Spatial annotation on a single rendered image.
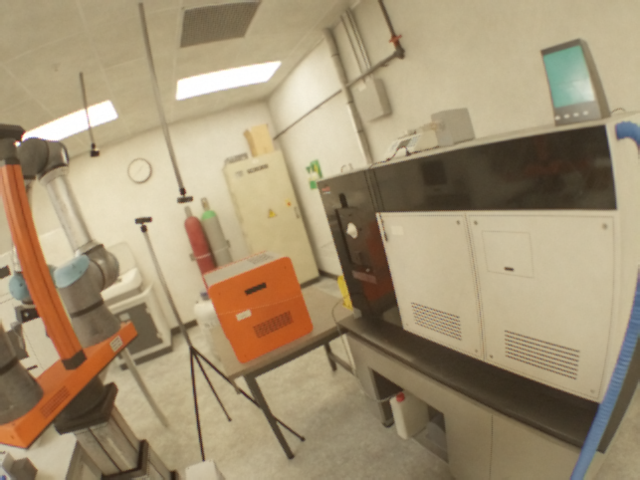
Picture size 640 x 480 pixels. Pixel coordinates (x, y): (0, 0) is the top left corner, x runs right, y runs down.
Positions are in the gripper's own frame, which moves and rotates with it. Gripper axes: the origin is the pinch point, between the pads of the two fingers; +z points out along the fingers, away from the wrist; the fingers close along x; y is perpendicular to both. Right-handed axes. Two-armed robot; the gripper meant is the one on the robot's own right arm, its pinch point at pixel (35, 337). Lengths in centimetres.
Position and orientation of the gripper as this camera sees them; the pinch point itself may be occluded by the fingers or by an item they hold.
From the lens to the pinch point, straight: 139.2
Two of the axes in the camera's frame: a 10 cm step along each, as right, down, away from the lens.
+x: 1.6, -1.1, 9.8
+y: 9.8, 1.6, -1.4
